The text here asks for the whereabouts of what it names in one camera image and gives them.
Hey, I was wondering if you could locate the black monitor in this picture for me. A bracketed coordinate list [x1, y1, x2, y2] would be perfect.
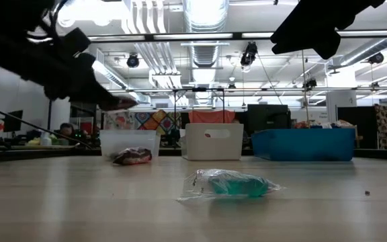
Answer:
[3, 110, 24, 132]

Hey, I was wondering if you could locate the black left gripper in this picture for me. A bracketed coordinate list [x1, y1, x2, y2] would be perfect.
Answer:
[24, 46, 137, 112]

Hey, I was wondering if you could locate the white plastic bottle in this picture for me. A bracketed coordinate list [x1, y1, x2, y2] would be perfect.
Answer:
[40, 130, 52, 147]

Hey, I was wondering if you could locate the overhead light bar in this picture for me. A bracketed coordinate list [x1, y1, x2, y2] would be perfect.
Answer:
[87, 29, 387, 44]

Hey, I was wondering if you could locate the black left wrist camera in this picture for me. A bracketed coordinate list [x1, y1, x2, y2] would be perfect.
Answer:
[58, 27, 93, 53]

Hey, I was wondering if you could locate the colourful clutter heap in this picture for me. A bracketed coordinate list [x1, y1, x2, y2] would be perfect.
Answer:
[292, 119, 357, 130]

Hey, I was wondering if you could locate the black metal rack frame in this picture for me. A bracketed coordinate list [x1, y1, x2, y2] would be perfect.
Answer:
[107, 86, 387, 149]

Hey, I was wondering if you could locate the black partition panel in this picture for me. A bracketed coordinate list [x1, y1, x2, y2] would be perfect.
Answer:
[336, 106, 378, 149]

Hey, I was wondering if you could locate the white pillar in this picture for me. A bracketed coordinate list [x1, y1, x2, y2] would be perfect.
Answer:
[325, 90, 358, 122]

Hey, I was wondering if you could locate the black cabinet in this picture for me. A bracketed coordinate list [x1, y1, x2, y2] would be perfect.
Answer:
[246, 104, 291, 132]

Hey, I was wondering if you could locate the white plastic bin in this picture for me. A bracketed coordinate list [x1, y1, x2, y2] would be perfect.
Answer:
[181, 122, 245, 161]

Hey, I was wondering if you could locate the white ceiling pipe bundle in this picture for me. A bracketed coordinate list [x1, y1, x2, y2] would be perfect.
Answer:
[121, 0, 184, 90]

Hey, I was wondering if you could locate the black hanging spotlight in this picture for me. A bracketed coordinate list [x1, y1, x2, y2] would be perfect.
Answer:
[126, 53, 140, 69]
[240, 42, 259, 67]
[303, 77, 318, 90]
[368, 52, 385, 65]

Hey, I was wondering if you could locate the orange cloth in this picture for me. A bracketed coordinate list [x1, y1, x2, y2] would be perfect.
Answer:
[188, 110, 236, 124]

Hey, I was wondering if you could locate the colourful patchwork quilt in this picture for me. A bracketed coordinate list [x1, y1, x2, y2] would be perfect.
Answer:
[102, 109, 188, 148]

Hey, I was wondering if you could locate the clear plastic bin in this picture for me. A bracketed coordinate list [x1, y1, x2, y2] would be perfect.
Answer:
[99, 129, 161, 159]

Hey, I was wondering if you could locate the blue plastic bin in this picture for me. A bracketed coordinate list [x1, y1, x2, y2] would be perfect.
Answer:
[251, 127, 356, 161]

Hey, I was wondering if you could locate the teal candy in clear wrapper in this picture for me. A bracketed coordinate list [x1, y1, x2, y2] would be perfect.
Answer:
[176, 167, 282, 202]

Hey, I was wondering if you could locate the silver ceiling duct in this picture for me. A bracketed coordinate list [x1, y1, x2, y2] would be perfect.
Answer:
[182, 0, 230, 69]
[339, 36, 387, 68]

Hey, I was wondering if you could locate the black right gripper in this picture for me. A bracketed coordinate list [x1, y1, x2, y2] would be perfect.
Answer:
[269, 0, 386, 61]

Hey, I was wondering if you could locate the person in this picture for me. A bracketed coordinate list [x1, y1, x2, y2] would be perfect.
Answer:
[58, 122, 77, 138]

